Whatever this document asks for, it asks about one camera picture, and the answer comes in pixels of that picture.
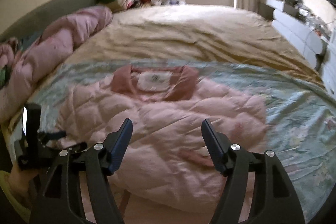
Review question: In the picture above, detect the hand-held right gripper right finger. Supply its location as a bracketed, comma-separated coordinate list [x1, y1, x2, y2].
[201, 119, 305, 224]

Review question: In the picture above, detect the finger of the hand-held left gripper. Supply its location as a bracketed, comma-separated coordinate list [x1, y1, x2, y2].
[69, 142, 88, 155]
[39, 130, 67, 141]

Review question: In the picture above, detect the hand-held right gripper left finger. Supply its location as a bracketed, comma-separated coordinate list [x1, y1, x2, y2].
[30, 118, 133, 224]

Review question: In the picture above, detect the pink quilted jacket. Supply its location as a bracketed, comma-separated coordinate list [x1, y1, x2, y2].
[56, 65, 269, 204]

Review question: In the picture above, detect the person's left forearm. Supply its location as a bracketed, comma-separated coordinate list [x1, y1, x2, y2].
[0, 170, 19, 212]

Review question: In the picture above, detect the person's left hand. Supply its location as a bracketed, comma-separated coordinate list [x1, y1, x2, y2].
[8, 161, 40, 196]

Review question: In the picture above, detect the pink duvet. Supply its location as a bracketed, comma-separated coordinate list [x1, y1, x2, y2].
[0, 6, 114, 123]

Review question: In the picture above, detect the bed with patterned sheet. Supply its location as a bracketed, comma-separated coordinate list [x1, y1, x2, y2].
[0, 4, 336, 224]

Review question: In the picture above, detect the grey headboard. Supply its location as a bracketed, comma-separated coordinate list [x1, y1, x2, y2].
[0, 0, 98, 41]

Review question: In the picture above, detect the white dresser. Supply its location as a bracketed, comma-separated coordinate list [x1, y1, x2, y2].
[319, 51, 336, 99]

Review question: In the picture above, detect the cluttered vanity desk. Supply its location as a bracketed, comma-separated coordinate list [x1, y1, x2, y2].
[259, 0, 301, 20]

